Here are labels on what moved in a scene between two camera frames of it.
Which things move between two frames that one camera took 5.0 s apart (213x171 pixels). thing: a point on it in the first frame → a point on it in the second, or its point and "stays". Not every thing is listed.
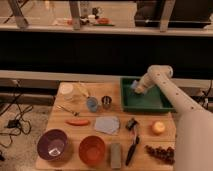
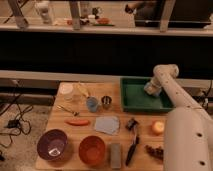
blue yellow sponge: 134,85 → 152,89
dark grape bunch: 166,155 stays
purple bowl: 52,144 stays
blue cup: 92,103 stays
